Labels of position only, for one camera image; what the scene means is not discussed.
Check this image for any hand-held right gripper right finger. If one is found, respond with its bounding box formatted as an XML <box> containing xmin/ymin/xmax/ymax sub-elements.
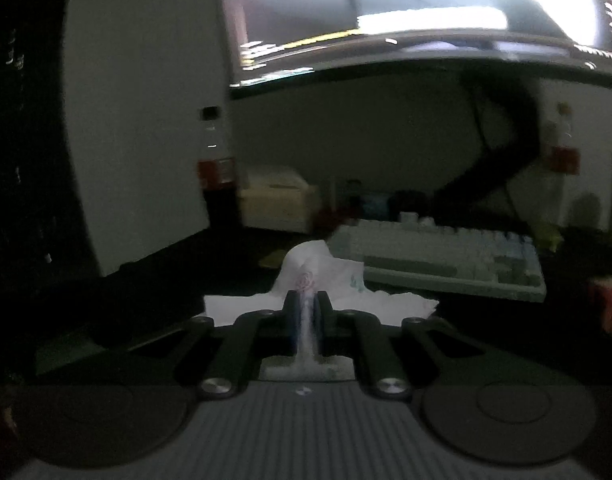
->
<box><xmin>315</xmin><ymin>290</ymin><xmax>507</xmax><ymax>401</ymax></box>

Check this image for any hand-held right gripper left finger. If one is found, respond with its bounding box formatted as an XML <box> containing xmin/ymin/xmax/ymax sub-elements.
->
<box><xmin>110</xmin><ymin>290</ymin><xmax>307</xmax><ymax>401</ymax></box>

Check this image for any white paper tissue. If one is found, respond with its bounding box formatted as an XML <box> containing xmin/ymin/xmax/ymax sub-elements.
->
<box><xmin>204</xmin><ymin>240</ymin><xmax>439</xmax><ymax>381</ymax></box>

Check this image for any beige box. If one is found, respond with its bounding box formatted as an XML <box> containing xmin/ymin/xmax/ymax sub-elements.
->
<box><xmin>238</xmin><ymin>165</ymin><xmax>320</xmax><ymax>234</ymax></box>

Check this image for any small blue item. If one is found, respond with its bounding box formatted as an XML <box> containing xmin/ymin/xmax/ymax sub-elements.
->
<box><xmin>361</xmin><ymin>194</ymin><xmax>389</xmax><ymax>219</ymax></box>

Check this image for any white and green keyboard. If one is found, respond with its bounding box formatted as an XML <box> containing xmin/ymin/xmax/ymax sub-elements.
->
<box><xmin>330</xmin><ymin>217</ymin><xmax>548</xmax><ymax>304</ymax></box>

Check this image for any cola bottle with red label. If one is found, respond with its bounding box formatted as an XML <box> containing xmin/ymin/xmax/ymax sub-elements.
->
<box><xmin>196</xmin><ymin>105</ymin><xmax>243</xmax><ymax>232</ymax></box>

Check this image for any red paper cup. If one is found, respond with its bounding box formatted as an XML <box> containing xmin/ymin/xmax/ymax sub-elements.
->
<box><xmin>588</xmin><ymin>276</ymin><xmax>612</xmax><ymax>344</ymax></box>

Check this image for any clear bottle with red label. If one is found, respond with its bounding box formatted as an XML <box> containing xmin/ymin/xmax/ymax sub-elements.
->
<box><xmin>542</xmin><ymin>102</ymin><xmax>583</xmax><ymax>242</ymax></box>

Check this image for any dark cabinet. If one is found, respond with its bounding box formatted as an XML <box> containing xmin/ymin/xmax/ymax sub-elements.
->
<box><xmin>0</xmin><ymin>0</ymin><xmax>102</xmax><ymax>282</ymax></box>

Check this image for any curved computer monitor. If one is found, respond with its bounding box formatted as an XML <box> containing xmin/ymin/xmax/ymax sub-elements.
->
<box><xmin>216</xmin><ymin>0</ymin><xmax>612</xmax><ymax>89</ymax></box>

